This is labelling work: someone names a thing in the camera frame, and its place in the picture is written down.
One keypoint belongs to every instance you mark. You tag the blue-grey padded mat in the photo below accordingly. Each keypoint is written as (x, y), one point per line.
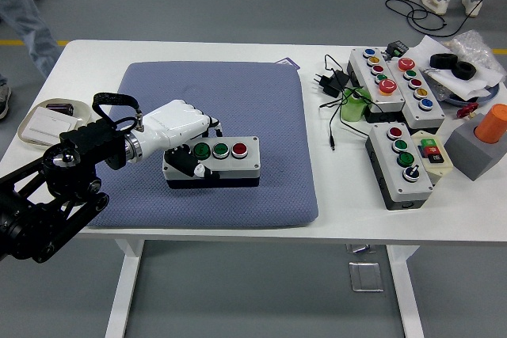
(257, 96)

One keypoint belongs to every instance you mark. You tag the white wall switch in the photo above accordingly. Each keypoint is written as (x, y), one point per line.
(47, 124)

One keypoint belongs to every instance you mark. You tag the orange cylinder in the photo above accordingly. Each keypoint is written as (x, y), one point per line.
(493, 122)

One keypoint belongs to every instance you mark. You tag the translucent green cylinder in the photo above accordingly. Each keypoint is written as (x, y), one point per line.
(352, 110)

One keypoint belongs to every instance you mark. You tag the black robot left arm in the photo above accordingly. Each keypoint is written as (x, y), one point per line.
(79, 144)

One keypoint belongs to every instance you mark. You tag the small black terminal module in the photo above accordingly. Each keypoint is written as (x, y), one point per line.
(396, 48)

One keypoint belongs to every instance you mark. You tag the cream three-key switch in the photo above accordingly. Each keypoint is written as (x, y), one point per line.
(431, 152)

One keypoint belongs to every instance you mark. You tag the black power adapter plug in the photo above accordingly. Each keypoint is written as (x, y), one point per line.
(330, 84)

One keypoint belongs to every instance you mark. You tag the blue-rimmed round disc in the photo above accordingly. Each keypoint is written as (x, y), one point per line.
(481, 99)

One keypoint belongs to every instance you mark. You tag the white paper sheet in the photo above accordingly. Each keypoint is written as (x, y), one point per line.
(424, 51)

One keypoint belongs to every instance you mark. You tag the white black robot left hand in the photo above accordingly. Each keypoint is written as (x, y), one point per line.
(174, 124)

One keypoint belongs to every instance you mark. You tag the clear bubble wrap bag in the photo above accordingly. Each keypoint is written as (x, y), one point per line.
(471, 47)

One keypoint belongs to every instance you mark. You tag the grey four-button control box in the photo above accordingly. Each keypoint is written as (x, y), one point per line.
(412, 189)
(249, 164)

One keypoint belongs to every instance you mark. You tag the grey five-button emergency-stop box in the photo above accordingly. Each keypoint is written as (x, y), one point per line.
(420, 116)
(392, 102)

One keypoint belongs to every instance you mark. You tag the grey block holder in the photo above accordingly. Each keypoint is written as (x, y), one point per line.
(471, 156)

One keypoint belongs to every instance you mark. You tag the white oval tray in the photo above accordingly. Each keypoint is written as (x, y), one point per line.
(81, 108)

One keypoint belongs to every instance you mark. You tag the white table leg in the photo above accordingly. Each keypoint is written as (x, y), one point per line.
(406, 294)
(124, 282)

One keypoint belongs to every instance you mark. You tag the dark brown small cylinder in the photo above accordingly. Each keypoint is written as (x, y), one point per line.
(59, 108)

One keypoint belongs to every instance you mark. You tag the small silver floor plate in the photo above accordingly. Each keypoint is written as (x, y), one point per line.
(360, 249)

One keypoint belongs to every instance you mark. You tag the silver floor socket plate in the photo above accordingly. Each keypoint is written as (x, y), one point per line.
(366, 276)

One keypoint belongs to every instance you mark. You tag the purple white label card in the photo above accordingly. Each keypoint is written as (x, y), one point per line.
(287, 62)

